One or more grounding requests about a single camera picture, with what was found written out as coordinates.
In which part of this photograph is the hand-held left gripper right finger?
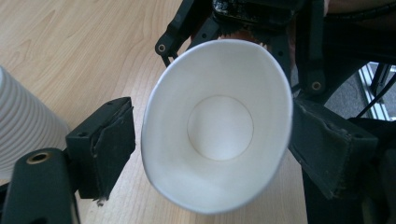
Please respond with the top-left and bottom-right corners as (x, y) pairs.
(289, 98), (379, 201)

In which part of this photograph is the black cable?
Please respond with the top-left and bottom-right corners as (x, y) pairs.
(356, 79), (396, 119)

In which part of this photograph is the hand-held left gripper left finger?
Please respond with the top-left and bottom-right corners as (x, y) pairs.
(64, 96), (136, 207)

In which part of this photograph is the stack of white ribbed cups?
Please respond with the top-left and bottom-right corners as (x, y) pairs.
(0, 65), (71, 181)

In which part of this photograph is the aluminium frame rail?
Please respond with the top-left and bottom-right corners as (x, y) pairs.
(358, 62), (392, 121)

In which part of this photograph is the white paper cup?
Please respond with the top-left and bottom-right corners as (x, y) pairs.
(140, 38), (294, 216)

